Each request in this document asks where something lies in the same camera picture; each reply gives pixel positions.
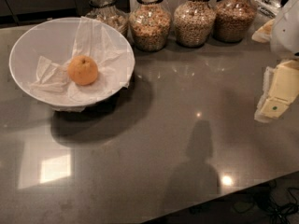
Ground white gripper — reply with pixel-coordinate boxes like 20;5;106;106
251;0;299;123

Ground orange fruit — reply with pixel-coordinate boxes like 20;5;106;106
67;55;98;86

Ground white bowl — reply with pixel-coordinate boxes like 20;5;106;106
8;16;136;111

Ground clear plastic bag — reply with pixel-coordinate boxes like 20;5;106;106
251;0;282;19

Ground glass jar brown grains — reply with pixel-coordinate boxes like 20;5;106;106
213;0;256;43

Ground glass jar beige grains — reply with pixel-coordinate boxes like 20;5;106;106
174;0;216;48

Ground glass jar orange cereal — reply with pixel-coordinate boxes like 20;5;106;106
129;0;171;52

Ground white paper napkin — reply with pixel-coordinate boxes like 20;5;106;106
30;17;135;106

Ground glass jar pale cereal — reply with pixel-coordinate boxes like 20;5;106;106
86;0;128;36

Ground black floor cables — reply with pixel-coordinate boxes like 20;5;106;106
232;180;299;224

